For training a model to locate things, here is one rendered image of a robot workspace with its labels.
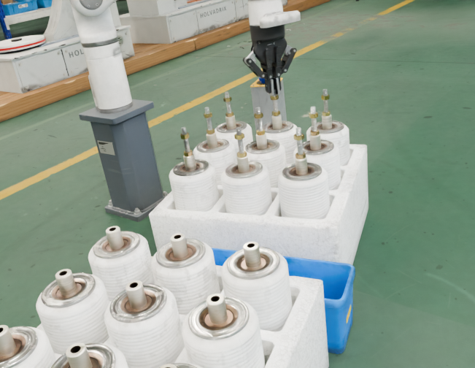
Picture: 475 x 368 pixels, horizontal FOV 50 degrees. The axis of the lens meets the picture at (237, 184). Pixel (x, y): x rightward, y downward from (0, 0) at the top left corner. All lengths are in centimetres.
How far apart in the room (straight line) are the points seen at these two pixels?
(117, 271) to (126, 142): 62
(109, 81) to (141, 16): 243
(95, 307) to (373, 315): 52
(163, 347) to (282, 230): 37
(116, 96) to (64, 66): 172
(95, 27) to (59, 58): 170
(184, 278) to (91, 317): 14
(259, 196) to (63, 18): 245
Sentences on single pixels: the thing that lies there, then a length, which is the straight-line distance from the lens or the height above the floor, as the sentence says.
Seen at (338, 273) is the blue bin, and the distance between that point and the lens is 96.
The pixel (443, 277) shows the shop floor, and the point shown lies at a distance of 113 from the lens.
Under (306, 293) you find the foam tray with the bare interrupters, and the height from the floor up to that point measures 18.
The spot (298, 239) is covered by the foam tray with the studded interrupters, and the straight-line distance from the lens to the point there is 97.
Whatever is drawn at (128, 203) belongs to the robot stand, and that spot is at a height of 5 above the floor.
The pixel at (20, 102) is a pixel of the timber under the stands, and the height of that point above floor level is 6.
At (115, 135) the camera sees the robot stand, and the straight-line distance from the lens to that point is 138.
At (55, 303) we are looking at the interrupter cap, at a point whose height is 25.
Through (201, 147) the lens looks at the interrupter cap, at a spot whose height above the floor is 25.
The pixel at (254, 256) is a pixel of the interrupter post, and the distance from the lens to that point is 72.
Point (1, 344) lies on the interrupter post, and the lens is 70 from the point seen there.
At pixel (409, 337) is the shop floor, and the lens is 98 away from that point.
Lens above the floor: 67
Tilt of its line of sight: 25 degrees down
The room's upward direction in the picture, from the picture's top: 8 degrees counter-clockwise
